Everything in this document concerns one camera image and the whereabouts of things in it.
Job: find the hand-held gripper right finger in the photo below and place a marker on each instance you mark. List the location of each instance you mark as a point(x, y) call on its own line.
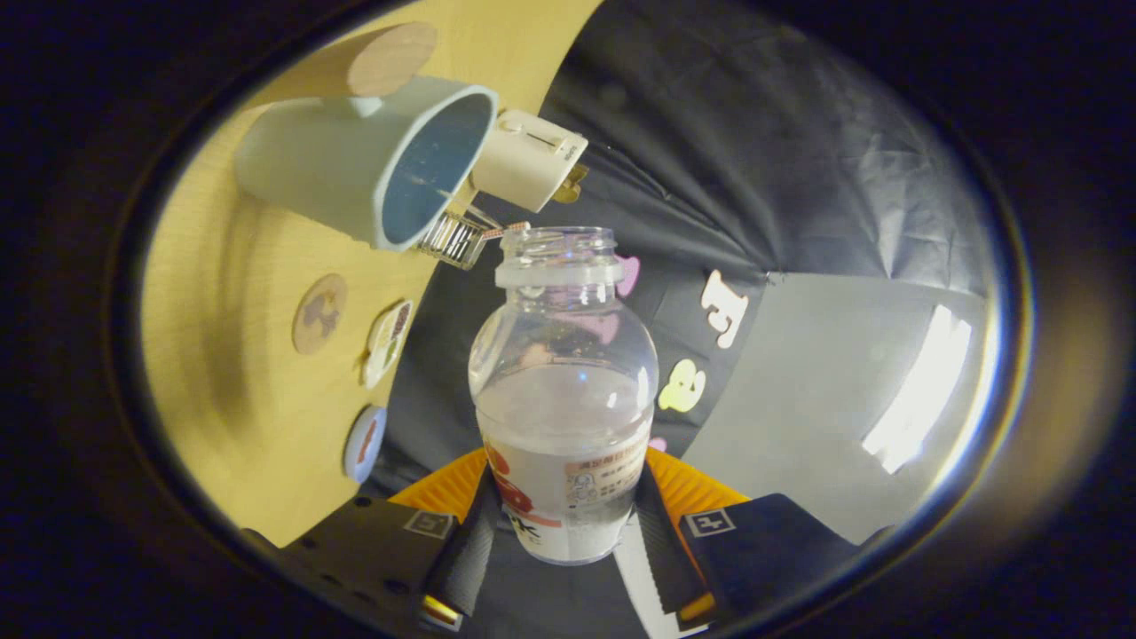
point(666, 555)

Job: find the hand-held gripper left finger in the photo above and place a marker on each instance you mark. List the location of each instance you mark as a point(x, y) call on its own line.
point(470, 559)

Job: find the clear juice bottle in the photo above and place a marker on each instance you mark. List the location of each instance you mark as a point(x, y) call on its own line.
point(568, 417)

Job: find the round patterned coaster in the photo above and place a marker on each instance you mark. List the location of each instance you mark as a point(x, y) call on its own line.
point(319, 313)

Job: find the pale green cup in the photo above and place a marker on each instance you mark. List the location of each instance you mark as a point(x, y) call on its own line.
point(328, 160)

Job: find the brown sausage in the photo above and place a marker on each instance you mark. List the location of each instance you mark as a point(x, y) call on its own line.
point(367, 444)

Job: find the blue plate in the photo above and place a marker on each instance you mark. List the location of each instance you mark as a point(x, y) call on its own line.
point(353, 453)

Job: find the white divided sauce dish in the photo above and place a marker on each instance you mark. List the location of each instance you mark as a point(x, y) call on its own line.
point(388, 343)

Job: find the ceiling light panel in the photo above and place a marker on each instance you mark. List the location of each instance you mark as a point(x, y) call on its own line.
point(919, 390)

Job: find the striped straw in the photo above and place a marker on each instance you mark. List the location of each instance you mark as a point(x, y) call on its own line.
point(504, 231)

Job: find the wooden table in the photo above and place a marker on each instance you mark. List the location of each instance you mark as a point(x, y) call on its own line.
point(248, 293)

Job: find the brown toast slice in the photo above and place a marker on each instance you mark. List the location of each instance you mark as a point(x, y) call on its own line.
point(572, 182)

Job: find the white toaster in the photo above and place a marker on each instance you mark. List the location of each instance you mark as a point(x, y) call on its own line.
point(528, 160)

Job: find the black backdrop cloth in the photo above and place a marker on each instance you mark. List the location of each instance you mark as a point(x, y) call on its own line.
point(754, 160)

